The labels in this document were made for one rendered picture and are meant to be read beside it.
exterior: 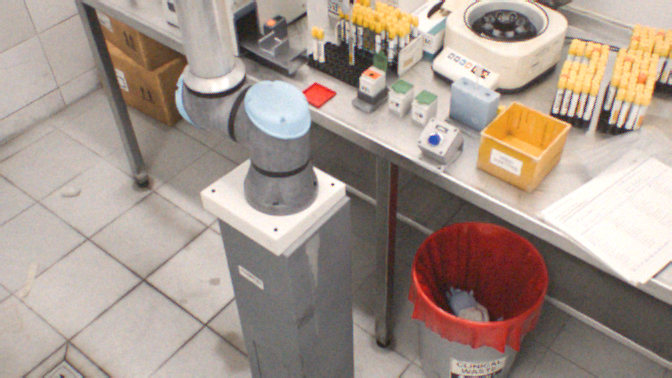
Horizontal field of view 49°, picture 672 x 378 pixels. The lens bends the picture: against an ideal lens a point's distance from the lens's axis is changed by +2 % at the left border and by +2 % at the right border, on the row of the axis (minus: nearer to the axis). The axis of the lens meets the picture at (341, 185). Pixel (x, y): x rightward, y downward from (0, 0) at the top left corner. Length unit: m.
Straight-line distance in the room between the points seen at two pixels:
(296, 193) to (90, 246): 1.44
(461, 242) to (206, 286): 0.91
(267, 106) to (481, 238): 0.95
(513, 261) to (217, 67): 1.09
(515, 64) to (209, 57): 0.74
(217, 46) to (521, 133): 0.70
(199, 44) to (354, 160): 1.25
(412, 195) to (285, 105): 1.10
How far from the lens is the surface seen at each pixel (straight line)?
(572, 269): 2.22
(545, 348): 2.37
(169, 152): 2.99
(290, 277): 1.46
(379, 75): 1.68
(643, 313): 2.19
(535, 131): 1.61
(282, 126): 1.29
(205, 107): 1.37
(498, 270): 2.12
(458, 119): 1.67
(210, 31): 1.29
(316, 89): 1.77
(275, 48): 1.80
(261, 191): 1.39
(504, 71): 1.74
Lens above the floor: 1.95
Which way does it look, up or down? 45 degrees down
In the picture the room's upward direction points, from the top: 2 degrees counter-clockwise
